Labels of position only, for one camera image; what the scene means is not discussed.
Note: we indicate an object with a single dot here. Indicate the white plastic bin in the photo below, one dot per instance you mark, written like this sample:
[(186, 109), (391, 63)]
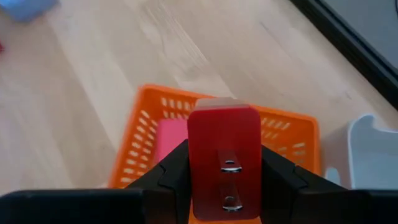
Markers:
[(373, 158)]

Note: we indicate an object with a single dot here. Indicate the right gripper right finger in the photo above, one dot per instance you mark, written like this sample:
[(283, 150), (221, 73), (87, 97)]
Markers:
[(289, 193)]

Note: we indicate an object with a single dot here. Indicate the black aluminium table frame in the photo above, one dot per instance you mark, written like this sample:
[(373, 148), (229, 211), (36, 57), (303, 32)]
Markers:
[(357, 46)]

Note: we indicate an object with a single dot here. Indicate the pink wall charger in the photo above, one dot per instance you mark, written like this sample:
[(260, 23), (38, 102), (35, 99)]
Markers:
[(171, 137)]

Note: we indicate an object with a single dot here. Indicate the orange plastic basket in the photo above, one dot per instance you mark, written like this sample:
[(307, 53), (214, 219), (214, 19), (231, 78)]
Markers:
[(140, 146)]

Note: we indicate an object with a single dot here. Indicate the red wall charger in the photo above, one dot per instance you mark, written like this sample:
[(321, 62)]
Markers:
[(224, 133)]

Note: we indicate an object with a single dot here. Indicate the light blue wall charger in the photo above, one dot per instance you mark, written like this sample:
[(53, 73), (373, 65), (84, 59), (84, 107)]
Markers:
[(25, 7)]

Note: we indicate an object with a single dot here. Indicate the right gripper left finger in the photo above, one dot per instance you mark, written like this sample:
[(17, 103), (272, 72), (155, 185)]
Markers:
[(174, 186)]

